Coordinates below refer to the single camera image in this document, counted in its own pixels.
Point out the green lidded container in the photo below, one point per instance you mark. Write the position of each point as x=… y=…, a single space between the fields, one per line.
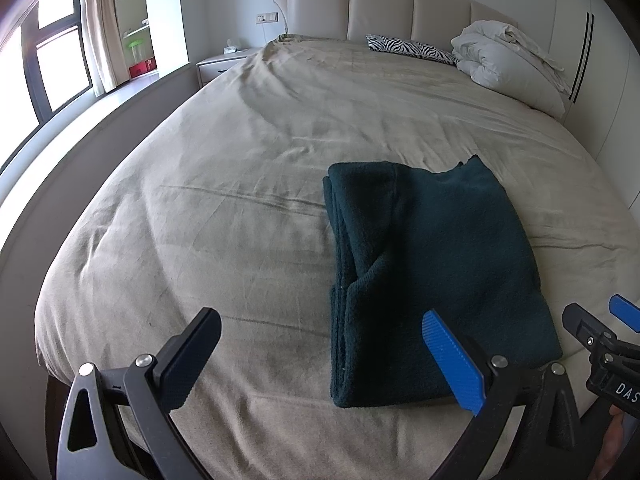
x=136 y=50

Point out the beige curtain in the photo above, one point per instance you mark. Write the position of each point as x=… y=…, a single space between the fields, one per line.
x=102 y=25

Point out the cream padded headboard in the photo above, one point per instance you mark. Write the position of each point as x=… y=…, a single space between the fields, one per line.
x=320 y=5

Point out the white shelf unit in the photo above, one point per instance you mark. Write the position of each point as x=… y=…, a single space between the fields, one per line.
x=132 y=10

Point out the dark green sweater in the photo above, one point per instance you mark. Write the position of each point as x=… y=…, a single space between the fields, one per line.
x=425 y=260

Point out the white nightstand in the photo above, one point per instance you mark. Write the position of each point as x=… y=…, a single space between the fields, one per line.
x=215 y=67

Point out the person's right hand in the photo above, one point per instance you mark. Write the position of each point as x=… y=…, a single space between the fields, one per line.
x=611 y=445

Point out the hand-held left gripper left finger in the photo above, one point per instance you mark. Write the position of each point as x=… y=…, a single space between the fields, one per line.
x=185 y=360

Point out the black framed window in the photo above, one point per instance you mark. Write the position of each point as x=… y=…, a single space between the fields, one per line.
x=55 y=70

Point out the white crumpled duvet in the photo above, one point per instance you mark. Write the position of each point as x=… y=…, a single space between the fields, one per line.
x=495 y=60

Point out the zebra print pillow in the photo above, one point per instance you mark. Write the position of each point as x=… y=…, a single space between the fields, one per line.
x=410 y=50

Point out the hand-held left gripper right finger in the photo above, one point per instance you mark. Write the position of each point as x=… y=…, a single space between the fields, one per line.
x=452 y=360

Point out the red box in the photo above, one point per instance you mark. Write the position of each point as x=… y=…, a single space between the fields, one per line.
x=142 y=68

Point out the tissue box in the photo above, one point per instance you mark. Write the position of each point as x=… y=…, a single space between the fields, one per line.
x=231 y=50

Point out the cream folded sheet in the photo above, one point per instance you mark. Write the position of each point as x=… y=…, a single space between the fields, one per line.
x=535 y=52

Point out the white wardrobe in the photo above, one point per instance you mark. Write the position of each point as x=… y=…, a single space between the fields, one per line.
x=610 y=85

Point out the pale bed frame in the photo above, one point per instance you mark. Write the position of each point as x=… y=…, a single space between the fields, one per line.
x=75 y=170

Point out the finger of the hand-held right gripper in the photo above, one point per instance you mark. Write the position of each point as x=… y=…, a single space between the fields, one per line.
x=577 y=322
x=627 y=312

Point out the wall socket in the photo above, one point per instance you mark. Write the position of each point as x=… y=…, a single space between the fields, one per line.
x=266 y=18

